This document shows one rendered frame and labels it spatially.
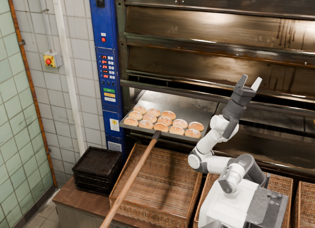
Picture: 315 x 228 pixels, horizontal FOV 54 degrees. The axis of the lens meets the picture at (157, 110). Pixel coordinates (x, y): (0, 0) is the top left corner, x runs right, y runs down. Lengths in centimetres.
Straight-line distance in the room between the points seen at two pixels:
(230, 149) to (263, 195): 94
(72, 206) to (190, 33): 146
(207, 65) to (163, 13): 42
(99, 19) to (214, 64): 79
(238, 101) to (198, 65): 66
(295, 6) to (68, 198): 194
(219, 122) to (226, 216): 43
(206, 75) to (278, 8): 55
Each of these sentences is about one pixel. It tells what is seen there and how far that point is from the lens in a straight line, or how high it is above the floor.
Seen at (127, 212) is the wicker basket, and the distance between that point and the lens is 226.
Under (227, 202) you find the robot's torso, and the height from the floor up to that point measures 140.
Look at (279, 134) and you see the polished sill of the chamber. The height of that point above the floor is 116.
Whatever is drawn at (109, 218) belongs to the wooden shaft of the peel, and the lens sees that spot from 148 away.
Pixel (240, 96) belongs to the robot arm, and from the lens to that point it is 140.
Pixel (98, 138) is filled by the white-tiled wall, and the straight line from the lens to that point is 266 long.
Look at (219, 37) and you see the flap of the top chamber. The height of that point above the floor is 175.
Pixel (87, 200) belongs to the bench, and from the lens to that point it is 244.
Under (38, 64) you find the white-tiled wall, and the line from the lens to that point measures 263.
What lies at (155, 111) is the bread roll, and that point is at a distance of 211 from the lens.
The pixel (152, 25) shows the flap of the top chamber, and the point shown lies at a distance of 200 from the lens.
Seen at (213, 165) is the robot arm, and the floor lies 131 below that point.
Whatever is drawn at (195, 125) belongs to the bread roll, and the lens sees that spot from 198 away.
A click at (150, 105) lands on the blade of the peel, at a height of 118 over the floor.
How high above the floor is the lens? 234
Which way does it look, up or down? 32 degrees down
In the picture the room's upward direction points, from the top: 1 degrees counter-clockwise
